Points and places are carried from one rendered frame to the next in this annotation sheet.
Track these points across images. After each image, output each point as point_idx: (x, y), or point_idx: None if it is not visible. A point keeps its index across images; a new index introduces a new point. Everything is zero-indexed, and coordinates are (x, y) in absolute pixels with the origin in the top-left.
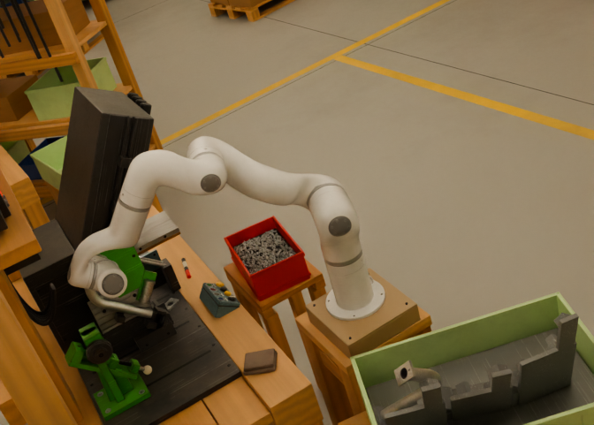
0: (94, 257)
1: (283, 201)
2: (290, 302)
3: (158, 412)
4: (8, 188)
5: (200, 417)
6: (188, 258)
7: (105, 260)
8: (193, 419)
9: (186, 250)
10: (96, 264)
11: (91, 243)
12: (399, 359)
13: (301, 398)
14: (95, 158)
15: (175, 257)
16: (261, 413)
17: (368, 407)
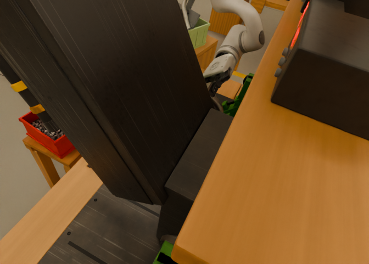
0: (223, 61)
1: None
2: (52, 176)
3: (229, 101)
4: (286, 14)
5: (218, 88)
6: (84, 165)
7: (225, 45)
8: (221, 90)
9: (70, 175)
10: (241, 31)
11: (249, 3)
12: None
13: None
14: None
15: (83, 180)
16: (202, 69)
17: (190, 30)
